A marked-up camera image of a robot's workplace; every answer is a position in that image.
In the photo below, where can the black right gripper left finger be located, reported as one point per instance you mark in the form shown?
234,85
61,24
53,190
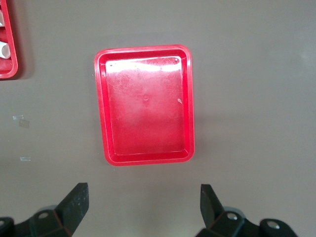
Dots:
71,209

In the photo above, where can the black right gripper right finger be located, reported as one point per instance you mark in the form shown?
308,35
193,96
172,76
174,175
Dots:
209,209

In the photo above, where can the clear tape strip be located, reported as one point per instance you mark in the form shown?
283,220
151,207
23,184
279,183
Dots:
25,158
18,117

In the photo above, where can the brownish tape square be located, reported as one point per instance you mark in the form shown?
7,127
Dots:
24,123

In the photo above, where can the empty red plastic tray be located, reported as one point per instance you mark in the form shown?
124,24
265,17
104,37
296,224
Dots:
145,111

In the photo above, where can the red tray holding fittings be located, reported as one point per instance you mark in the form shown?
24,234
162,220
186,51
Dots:
6,69

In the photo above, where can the brass pipe fitting white caps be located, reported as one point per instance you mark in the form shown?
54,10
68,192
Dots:
1,21
5,51

